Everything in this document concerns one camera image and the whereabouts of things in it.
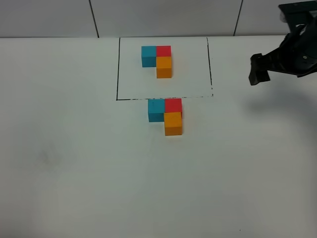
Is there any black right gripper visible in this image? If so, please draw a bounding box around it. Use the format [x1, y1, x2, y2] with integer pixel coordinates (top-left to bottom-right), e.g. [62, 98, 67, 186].
[249, 1, 317, 86]

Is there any orange template cube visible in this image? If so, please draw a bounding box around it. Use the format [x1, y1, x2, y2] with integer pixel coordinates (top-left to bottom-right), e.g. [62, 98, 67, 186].
[156, 57, 172, 78]

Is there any red template cube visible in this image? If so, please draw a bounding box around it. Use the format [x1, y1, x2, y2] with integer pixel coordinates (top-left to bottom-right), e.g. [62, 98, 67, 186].
[156, 46, 171, 57]

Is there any blue template cube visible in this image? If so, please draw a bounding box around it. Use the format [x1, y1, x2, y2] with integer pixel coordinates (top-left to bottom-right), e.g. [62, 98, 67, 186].
[141, 46, 157, 67]

